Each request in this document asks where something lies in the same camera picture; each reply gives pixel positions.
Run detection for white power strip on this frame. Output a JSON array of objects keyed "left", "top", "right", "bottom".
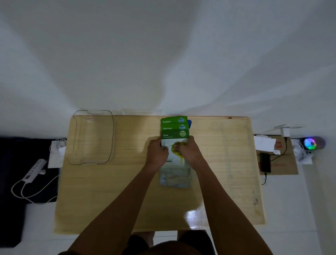
[{"left": 22, "top": 159, "right": 47, "bottom": 183}]

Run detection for brown cardboard box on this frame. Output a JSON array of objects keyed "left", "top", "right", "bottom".
[{"left": 256, "top": 137, "right": 299, "bottom": 175}]

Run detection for white earphones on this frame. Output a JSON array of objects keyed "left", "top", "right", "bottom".
[{"left": 49, "top": 139, "right": 67, "bottom": 153}]

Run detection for white power strip cable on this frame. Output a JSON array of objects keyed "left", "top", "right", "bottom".
[{"left": 11, "top": 174, "right": 61, "bottom": 204}]

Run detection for white green olive mask packet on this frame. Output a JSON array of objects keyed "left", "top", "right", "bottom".
[{"left": 160, "top": 129, "right": 192, "bottom": 172}]

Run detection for white plastic packet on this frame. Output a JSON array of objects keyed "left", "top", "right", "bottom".
[{"left": 292, "top": 139, "right": 314, "bottom": 165}]

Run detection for black cable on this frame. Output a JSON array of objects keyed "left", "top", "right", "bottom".
[{"left": 261, "top": 137, "right": 288, "bottom": 186}]

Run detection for person's left forearm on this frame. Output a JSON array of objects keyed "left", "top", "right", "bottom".
[{"left": 58, "top": 163, "right": 168, "bottom": 255}]

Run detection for person's left hand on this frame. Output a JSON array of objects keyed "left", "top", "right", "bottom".
[{"left": 145, "top": 137, "right": 169, "bottom": 171}]

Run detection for white paper bag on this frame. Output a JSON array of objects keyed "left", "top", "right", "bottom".
[{"left": 47, "top": 141, "right": 67, "bottom": 169}]

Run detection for white crumpled paper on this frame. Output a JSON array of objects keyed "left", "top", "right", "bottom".
[{"left": 254, "top": 135, "right": 281, "bottom": 155}]

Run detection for green face mask packet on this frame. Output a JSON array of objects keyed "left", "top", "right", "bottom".
[
  {"left": 160, "top": 116, "right": 188, "bottom": 125},
  {"left": 160, "top": 123, "right": 189, "bottom": 132}
]

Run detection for black power bank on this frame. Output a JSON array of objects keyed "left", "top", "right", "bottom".
[{"left": 260, "top": 153, "right": 271, "bottom": 173}]

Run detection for person's right hand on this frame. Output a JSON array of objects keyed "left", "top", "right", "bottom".
[{"left": 175, "top": 136, "right": 208, "bottom": 171}]

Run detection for black shorts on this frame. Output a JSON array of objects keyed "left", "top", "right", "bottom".
[{"left": 128, "top": 230, "right": 216, "bottom": 255}]

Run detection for white stand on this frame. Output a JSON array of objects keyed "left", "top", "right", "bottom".
[{"left": 274, "top": 125, "right": 305, "bottom": 138}]

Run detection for clear plastic container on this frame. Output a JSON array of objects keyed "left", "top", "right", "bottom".
[{"left": 66, "top": 110, "right": 116, "bottom": 166}]

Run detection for black floor mat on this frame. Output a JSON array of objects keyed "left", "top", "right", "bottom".
[{"left": 0, "top": 137, "right": 60, "bottom": 248}]

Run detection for person's left leg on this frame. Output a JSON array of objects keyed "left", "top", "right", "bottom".
[{"left": 141, "top": 231, "right": 156, "bottom": 248}]

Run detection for person's right forearm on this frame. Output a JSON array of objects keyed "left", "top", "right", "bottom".
[{"left": 190, "top": 162, "right": 274, "bottom": 255}]

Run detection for round fan with rainbow light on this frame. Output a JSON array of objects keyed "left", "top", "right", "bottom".
[{"left": 300, "top": 136, "right": 326, "bottom": 151}]

